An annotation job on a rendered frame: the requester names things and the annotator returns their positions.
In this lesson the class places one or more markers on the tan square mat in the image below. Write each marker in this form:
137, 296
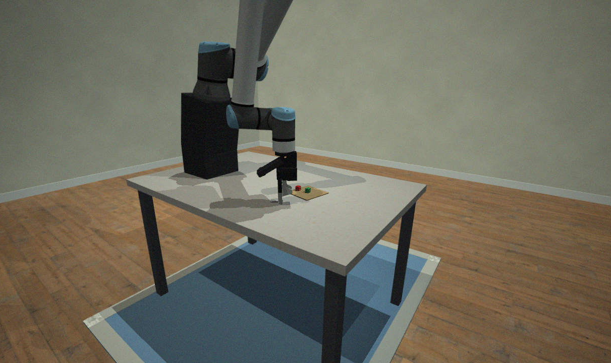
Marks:
308, 196

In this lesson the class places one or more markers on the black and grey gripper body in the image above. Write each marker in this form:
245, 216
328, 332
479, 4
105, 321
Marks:
288, 169

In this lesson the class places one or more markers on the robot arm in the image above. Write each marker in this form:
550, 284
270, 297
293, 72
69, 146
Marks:
246, 64

